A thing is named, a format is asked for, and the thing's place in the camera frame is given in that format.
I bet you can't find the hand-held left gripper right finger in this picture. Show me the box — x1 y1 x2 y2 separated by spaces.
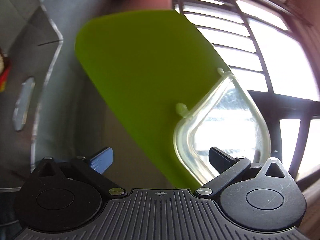
195 147 288 198

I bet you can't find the clear acrylic box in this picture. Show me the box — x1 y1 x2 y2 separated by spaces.
0 0 64 193

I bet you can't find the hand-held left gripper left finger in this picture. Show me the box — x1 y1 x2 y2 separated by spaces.
30 147 127 197

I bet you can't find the green plastic tray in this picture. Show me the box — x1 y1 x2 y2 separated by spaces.
74 9 232 189

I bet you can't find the red yellow toy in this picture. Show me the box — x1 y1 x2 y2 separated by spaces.
0 47 12 93

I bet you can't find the clear plastic container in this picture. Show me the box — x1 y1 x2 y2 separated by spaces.
173 68 272 185

